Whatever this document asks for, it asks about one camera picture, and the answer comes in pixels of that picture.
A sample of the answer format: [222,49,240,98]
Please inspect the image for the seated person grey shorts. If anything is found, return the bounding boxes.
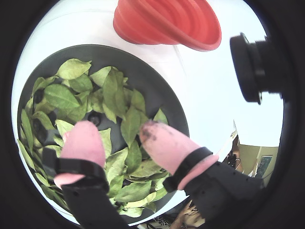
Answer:
[170,200,205,229]

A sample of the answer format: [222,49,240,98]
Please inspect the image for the pink tipped gripper finger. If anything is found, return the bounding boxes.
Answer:
[139,120,237,222]
[42,120,134,229]

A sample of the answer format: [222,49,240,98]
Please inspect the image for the pile of green leaves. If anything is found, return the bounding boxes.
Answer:
[18,58,172,218]

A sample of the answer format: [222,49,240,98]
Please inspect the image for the red collapsible silicone cup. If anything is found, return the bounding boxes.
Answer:
[113,0,222,52]

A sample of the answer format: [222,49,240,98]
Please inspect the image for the dark blue blueberry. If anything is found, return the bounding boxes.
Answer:
[33,89,45,103]
[87,112,102,126]
[32,119,50,144]

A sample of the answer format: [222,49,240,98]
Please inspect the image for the dark grey round bowl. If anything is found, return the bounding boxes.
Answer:
[17,44,191,227]

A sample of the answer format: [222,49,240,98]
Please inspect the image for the black camera lens module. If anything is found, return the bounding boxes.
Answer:
[229,32,286,105]

